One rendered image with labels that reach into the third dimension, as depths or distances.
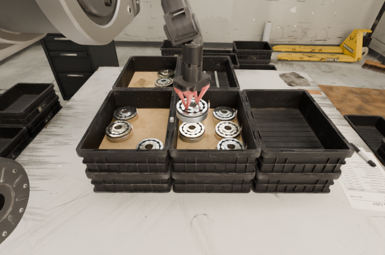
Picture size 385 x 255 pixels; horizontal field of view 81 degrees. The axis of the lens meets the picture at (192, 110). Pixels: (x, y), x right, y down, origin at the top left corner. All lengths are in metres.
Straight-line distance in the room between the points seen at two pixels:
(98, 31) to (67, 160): 1.00
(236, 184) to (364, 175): 0.56
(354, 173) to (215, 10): 3.41
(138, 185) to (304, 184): 0.60
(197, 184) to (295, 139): 0.44
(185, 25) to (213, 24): 3.57
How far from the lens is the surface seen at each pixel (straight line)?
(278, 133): 1.01
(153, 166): 0.80
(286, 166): 0.85
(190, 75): 0.64
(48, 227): 0.97
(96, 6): 0.18
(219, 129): 0.92
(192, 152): 0.73
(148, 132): 0.96
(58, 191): 1.05
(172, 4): 0.60
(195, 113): 0.70
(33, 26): 0.19
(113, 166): 0.84
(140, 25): 4.30
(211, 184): 0.86
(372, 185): 1.16
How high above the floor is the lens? 1.45
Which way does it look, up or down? 36 degrees down
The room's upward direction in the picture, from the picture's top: straight up
